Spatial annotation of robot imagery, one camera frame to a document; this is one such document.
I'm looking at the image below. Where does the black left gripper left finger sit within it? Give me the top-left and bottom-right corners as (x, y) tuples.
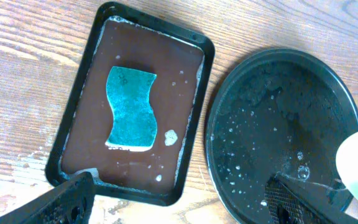
(0, 172), (95, 224)

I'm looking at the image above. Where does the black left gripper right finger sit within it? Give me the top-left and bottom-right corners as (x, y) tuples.
(264, 174), (358, 224)

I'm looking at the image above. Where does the green and yellow sponge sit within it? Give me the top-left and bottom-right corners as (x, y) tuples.
(105, 66), (158, 152)

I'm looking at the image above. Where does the round black tray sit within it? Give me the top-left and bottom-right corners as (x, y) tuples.
(205, 49), (358, 223)

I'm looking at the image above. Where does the black rectangular water tray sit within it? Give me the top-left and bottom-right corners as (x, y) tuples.
(45, 2), (215, 206)

